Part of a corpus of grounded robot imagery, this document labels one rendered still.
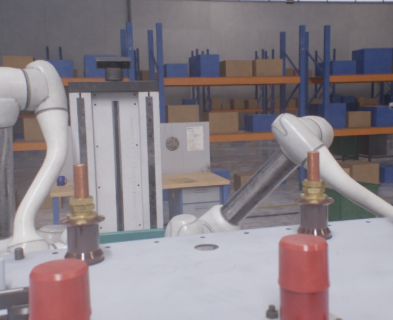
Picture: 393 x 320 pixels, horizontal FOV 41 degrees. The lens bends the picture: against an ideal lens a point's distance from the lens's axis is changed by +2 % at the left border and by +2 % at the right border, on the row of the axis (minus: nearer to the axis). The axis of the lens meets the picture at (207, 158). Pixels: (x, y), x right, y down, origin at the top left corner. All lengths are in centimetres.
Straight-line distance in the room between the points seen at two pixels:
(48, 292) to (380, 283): 59
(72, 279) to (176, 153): 539
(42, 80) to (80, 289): 118
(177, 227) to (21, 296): 122
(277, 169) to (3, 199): 95
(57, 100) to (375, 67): 919
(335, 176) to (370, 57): 889
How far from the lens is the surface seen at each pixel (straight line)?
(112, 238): 208
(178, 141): 600
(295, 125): 174
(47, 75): 179
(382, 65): 1068
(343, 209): 532
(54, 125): 175
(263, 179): 197
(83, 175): 110
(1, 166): 179
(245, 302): 89
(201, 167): 610
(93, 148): 206
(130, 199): 213
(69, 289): 65
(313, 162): 124
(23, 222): 165
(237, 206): 204
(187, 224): 196
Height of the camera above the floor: 169
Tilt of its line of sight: 6 degrees down
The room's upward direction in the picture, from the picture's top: 1 degrees counter-clockwise
